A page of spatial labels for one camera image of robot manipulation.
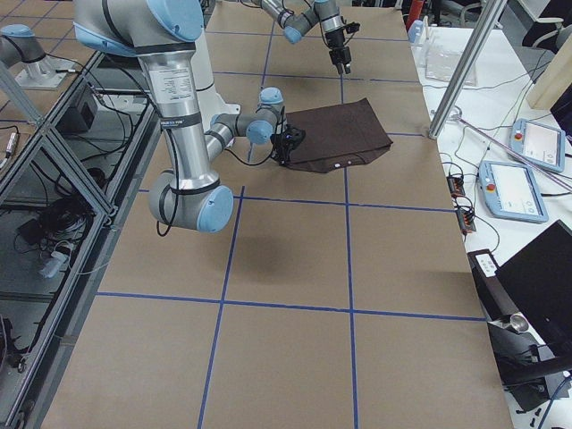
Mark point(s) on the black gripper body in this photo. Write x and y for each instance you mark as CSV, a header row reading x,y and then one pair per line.
x,y
281,144
334,40

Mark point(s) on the dark brown t-shirt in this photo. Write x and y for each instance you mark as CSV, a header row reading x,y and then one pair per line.
x,y
337,136

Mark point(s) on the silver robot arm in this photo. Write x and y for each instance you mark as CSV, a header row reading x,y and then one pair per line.
x,y
326,14
167,38

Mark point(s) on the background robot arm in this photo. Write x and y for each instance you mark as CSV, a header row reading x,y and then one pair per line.
x,y
20,45

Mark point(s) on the red cylinder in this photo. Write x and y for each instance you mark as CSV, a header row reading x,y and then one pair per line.
x,y
416,7

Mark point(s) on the clear plastic bag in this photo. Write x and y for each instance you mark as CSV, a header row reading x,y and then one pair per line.
x,y
441,62

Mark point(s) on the lower teach pendant tablet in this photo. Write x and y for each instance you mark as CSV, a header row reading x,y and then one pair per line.
x,y
511,192

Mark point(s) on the teach pendant tablet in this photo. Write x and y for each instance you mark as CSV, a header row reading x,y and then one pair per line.
x,y
542,145
511,192

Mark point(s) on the upper teach pendant tablet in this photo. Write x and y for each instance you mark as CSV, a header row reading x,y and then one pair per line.
x,y
542,145

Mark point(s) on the black box with label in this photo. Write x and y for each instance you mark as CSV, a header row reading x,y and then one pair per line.
x,y
494,298

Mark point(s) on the black monitor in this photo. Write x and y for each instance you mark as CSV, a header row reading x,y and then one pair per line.
x,y
538,280

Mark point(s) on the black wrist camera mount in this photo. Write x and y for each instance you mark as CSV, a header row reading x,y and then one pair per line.
x,y
294,136
352,27

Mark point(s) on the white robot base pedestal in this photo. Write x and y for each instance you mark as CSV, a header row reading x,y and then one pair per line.
x,y
214,80

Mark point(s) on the aluminium frame post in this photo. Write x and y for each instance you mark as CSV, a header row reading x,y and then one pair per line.
x,y
483,28

